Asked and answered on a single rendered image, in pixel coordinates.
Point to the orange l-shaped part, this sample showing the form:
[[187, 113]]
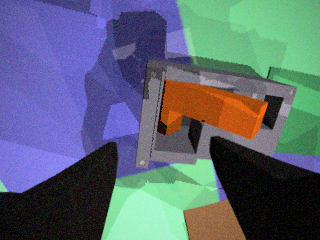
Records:
[[234, 113]]

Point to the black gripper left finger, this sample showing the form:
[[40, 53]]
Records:
[[71, 205]]

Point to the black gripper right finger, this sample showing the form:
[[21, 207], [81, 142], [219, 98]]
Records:
[[271, 199]]

